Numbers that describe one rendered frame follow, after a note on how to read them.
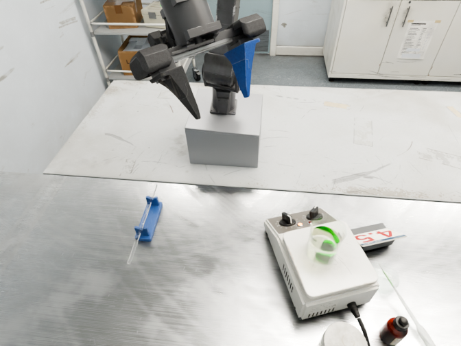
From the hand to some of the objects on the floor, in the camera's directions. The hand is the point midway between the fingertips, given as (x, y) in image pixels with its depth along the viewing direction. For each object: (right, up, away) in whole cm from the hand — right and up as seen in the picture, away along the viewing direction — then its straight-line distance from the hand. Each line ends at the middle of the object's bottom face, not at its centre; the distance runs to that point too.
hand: (214, 84), depth 43 cm
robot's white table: (+19, -63, +111) cm, 129 cm away
